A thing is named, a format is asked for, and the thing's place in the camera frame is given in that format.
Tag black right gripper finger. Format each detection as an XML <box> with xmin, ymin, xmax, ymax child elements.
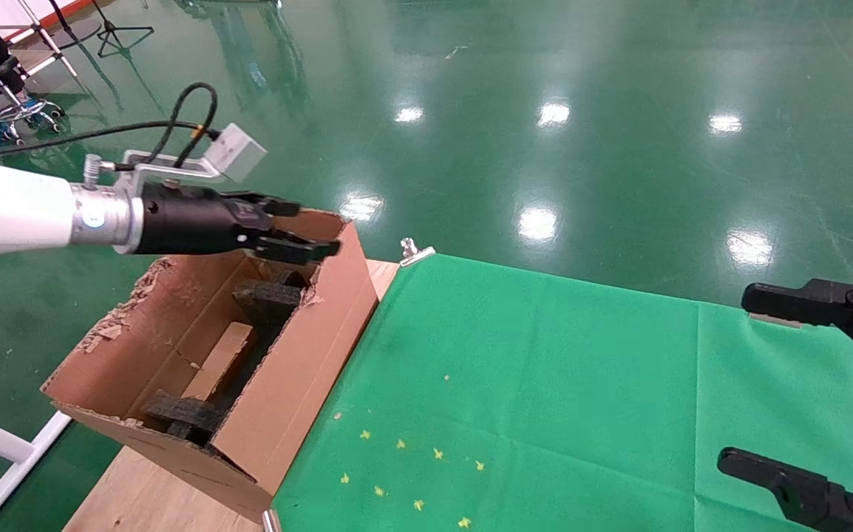
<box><xmin>741</xmin><ymin>277</ymin><xmax>853</xmax><ymax>378</ymax></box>
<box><xmin>717</xmin><ymin>449</ymin><xmax>853</xmax><ymax>532</ymax></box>

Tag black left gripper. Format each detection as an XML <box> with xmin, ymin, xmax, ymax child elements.
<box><xmin>135</xmin><ymin>183</ymin><xmax>342</xmax><ymax>265</ymax></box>

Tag small taped cardboard box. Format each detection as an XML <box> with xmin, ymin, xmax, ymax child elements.
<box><xmin>183</xmin><ymin>321</ymin><xmax>257</xmax><ymax>403</ymax></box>

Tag large open cardboard carton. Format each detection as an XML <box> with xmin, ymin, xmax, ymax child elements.
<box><xmin>41</xmin><ymin>208</ymin><xmax>381</xmax><ymax>522</ymax></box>

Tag black foam block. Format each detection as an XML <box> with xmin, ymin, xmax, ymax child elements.
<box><xmin>142</xmin><ymin>390</ymin><xmax>229</xmax><ymax>446</ymax></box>
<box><xmin>232</xmin><ymin>279</ymin><xmax>304</xmax><ymax>327</ymax></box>

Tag green table cloth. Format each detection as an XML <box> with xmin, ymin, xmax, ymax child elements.
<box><xmin>271</xmin><ymin>253</ymin><xmax>853</xmax><ymax>532</ymax></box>

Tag black tripod stand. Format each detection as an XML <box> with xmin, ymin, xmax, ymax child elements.
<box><xmin>92</xmin><ymin>0</ymin><xmax>156</xmax><ymax>59</ymax></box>

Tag black swivel stool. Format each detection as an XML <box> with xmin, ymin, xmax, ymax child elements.
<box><xmin>0</xmin><ymin>55</ymin><xmax>67</xmax><ymax>146</ymax></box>

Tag white easel stand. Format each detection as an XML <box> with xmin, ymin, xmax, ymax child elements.
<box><xmin>0</xmin><ymin>0</ymin><xmax>80</xmax><ymax>79</ymax></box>

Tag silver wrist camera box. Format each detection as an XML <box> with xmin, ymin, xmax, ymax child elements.
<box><xmin>205</xmin><ymin>122</ymin><xmax>268</xmax><ymax>183</ymax></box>

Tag silver camera mount bracket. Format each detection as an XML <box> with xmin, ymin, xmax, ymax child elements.
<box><xmin>83</xmin><ymin>148</ymin><xmax>224</xmax><ymax>194</ymax></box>

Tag black camera cable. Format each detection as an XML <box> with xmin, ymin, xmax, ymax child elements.
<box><xmin>0</xmin><ymin>81</ymin><xmax>220</xmax><ymax>167</ymax></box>

